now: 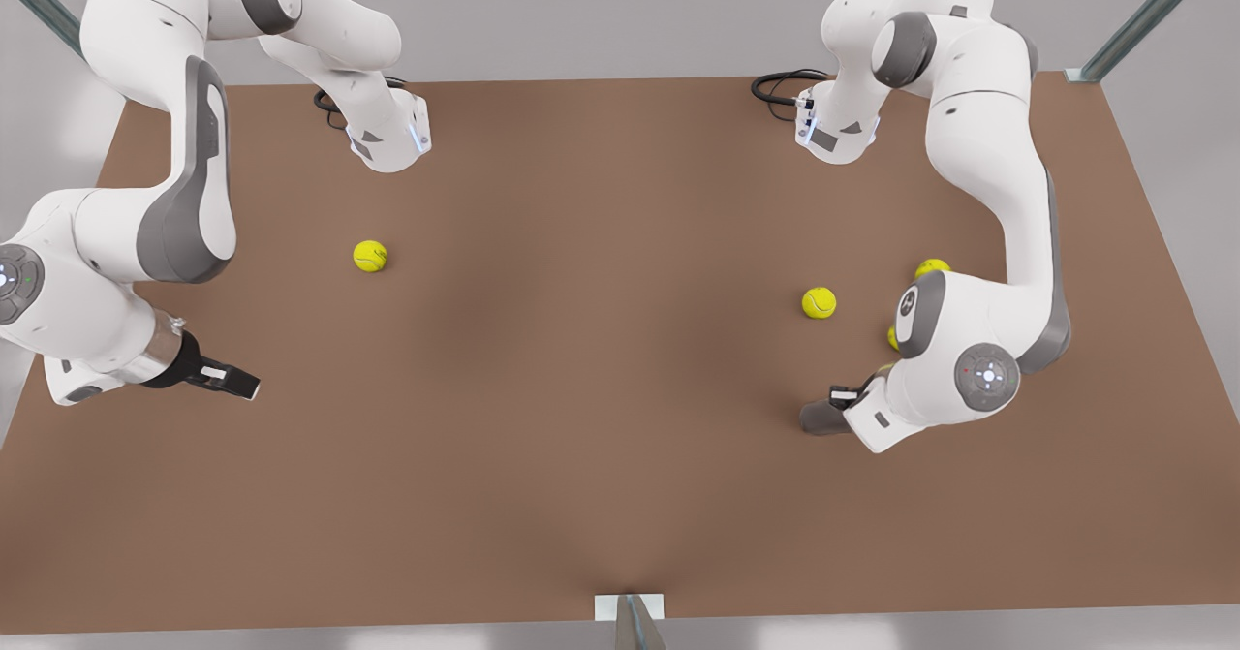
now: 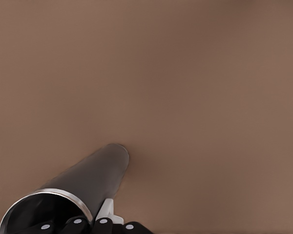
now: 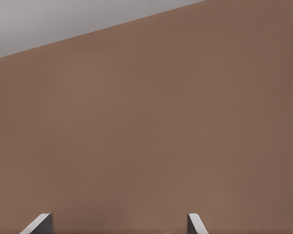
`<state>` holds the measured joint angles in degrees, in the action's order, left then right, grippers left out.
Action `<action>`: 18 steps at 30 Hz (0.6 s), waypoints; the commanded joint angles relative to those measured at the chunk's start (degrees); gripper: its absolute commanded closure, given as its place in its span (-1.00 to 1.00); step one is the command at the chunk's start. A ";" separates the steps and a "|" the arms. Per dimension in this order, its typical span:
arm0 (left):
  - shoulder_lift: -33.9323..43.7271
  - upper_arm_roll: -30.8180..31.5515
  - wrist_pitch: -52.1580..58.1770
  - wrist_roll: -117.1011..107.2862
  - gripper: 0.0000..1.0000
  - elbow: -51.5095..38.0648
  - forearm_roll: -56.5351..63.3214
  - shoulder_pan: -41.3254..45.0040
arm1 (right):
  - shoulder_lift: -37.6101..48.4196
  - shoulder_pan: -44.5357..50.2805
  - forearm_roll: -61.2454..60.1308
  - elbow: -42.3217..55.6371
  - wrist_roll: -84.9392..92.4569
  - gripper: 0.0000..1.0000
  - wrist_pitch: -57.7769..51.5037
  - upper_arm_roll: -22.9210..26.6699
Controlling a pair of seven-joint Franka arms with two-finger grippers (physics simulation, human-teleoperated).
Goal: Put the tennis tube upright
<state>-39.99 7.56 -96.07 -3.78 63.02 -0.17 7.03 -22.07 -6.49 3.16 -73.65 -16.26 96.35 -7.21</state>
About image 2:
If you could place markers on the left gripper right finger black root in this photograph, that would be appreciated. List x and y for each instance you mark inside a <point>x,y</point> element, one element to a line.
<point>107,225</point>

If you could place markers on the left gripper left finger black root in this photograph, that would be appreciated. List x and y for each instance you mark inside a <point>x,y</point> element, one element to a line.
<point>73,225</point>

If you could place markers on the dark tennis tube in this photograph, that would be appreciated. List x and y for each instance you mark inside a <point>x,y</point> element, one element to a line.
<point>95,170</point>

